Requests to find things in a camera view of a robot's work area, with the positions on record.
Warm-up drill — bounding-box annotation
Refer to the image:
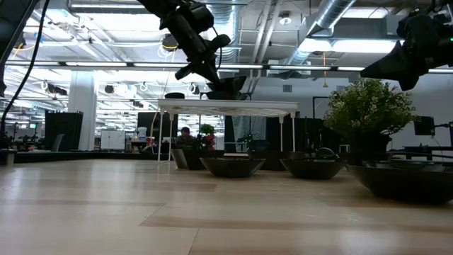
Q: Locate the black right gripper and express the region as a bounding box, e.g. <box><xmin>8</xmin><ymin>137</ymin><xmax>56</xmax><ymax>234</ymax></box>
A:
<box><xmin>360</xmin><ymin>12</ymin><xmax>440</xmax><ymax>92</ymax></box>

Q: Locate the green artificial potted plant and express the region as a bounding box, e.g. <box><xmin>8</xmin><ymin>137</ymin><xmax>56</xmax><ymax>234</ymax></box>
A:
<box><xmin>322</xmin><ymin>76</ymin><xmax>417</xmax><ymax>167</ymax></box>

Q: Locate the white cabinet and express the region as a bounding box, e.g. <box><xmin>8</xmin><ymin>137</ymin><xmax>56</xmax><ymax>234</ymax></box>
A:
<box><xmin>100</xmin><ymin>130</ymin><xmax>126</xmax><ymax>150</ymax></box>

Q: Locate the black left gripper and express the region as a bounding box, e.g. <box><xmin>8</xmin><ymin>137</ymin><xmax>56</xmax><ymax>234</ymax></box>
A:
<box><xmin>166</xmin><ymin>12</ymin><xmax>227</xmax><ymax>88</ymax></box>

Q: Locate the black leaf-shaped mini plate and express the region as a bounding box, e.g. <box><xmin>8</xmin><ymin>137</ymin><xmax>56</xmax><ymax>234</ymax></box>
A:
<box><xmin>199</xmin><ymin>157</ymin><xmax>267</xmax><ymax>179</ymax></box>
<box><xmin>348</xmin><ymin>163</ymin><xmax>453</xmax><ymax>205</ymax></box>
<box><xmin>279</xmin><ymin>157</ymin><xmax>348</xmax><ymax>181</ymax></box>

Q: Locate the silver slanted ceiling duct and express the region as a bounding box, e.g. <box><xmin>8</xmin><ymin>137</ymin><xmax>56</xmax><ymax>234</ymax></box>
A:
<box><xmin>282</xmin><ymin>0</ymin><xmax>357</xmax><ymax>67</ymax></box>

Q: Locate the red background object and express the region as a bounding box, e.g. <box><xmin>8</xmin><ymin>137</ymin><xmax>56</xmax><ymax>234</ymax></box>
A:
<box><xmin>203</xmin><ymin>134</ymin><xmax>217</xmax><ymax>152</ymax></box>

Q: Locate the long ceiling light bar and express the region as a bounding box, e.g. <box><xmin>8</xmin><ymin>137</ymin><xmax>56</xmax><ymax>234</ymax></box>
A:
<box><xmin>5</xmin><ymin>60</ymin><xmax>453</xmax><ymax>74</ymax></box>

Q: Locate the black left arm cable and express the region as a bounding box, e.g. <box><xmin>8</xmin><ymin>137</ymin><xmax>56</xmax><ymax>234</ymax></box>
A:
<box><xmin>0</xmin><ymin>0</ymin><xmax>50</xmax><ymax>145</ymax></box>

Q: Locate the black background panel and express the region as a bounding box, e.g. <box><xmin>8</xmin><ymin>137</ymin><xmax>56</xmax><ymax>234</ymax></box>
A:
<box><xmin>137</xmin><ymin>112</ymin><xmax>179</xmax><ymax>145</ymax></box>

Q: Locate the black partition cabinet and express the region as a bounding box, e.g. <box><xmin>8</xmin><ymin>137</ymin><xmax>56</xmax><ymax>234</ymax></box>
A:
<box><xmin>45</xmin><ymin>111</ymin><xmax>84</xmax><ymax>152</ymax></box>

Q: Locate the black monitor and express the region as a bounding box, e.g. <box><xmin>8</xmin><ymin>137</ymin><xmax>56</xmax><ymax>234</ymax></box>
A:
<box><xmin>413</xmin><ymin>115</ymin><xmax>436</xmax><ymax>136</ymax></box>

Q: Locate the person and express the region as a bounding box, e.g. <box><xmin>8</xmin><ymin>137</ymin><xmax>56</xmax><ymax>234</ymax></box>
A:
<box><xmin>175</xmin><ymin>126</ymin><xmax>197</xmax><ymax>149</ymax></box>

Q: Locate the black ceiling cable reel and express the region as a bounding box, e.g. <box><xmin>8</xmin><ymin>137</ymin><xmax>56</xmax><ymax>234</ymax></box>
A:
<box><xmin>161</xmin><ymin>33</ymin><xmax>180</xmax><ymax>52</ymax></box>

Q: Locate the white lattice shelf rack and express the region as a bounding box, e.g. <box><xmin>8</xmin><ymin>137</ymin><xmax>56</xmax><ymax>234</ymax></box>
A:
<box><xmin>156</xmin><ymin>98</ymin><xmax>299</xmax><ymax>164</ymax></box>

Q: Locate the grey cylindrical cup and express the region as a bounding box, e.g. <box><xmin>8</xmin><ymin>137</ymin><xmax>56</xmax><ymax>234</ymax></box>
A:
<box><xmin>0</xmin><ymin>148</ymin><xmax>18</xmax><ymax>166</ymax></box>

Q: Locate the white pillar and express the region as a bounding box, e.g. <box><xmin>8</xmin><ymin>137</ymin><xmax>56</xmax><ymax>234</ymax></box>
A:
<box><xmin>68</xmin><ymin>70</ymin><xmax>97</xmax><ymax>152</ymax></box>

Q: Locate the silver spiral ceiling duct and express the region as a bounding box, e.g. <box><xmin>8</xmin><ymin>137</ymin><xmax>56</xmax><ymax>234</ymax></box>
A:
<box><xmin>203</xmin><ymin>0</ymin><xmax>241</xmax><ymax>64</ymax></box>

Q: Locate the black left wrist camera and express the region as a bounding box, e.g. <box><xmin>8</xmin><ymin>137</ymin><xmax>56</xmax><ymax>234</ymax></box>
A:
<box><xmin>208</xmin><ymin>33</ymin><xmax>232</xmax><ymax>51</ymax></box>

